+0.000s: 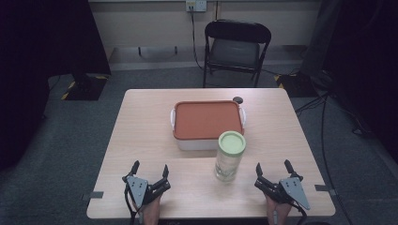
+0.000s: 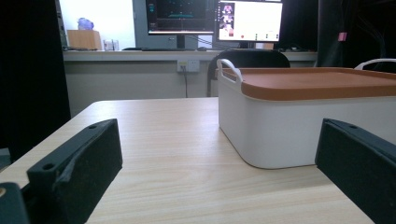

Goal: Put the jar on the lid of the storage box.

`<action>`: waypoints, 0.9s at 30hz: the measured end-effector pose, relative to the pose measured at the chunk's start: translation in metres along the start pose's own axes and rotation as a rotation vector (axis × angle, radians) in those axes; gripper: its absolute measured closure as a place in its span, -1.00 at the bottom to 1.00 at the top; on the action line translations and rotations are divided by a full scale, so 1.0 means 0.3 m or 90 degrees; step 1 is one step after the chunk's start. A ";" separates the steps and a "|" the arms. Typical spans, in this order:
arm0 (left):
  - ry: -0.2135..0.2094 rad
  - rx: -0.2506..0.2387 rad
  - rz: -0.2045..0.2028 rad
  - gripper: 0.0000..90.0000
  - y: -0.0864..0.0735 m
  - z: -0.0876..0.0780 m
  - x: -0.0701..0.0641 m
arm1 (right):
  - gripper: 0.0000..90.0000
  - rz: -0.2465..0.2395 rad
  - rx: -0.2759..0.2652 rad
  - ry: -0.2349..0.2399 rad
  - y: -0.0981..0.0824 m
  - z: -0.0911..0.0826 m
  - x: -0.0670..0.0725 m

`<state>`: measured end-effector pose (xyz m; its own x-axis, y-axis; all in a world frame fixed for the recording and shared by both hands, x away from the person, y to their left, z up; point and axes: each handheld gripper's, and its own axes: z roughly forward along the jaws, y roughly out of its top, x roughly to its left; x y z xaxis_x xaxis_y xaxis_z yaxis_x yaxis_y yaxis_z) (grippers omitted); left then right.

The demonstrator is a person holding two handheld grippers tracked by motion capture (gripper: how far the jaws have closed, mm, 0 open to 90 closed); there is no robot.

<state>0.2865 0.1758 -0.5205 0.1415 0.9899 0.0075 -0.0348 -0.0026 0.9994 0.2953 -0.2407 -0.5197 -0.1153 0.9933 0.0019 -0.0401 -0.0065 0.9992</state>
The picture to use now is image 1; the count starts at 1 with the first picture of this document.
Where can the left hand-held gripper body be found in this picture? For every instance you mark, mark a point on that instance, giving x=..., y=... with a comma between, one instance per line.
x=137, y=189

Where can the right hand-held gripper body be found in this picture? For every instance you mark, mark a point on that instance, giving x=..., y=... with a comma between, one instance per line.
x=291, y=190

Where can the clear jar with green lid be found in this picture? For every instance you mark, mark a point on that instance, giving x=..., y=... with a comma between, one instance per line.
x=230, y=156

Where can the white box with orange lid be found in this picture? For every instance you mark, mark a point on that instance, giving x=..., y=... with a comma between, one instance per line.
x=205, y=120

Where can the person's right hand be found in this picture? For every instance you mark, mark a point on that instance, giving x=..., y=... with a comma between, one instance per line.
x=280, y=214

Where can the person's left hand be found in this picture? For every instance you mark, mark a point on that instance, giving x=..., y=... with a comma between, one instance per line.
x=150, y=212

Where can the grey tape strip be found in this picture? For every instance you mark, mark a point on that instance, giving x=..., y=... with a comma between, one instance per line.
x=93, y=195
x=324, y=188

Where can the small dark round object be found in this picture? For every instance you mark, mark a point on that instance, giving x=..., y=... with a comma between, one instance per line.
x=237, y=100

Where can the black stand base yellow tape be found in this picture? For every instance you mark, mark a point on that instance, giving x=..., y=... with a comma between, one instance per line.
x=86, y=89
x=295, y=84

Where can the black folding chair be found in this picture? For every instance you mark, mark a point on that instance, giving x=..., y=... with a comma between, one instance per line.
x=234, y=53

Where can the dark curtain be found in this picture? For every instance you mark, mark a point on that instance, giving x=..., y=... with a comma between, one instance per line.
x=366, y=62
x=37, y=62

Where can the white wall socket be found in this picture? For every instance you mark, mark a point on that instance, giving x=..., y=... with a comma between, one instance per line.
x=196, y=5

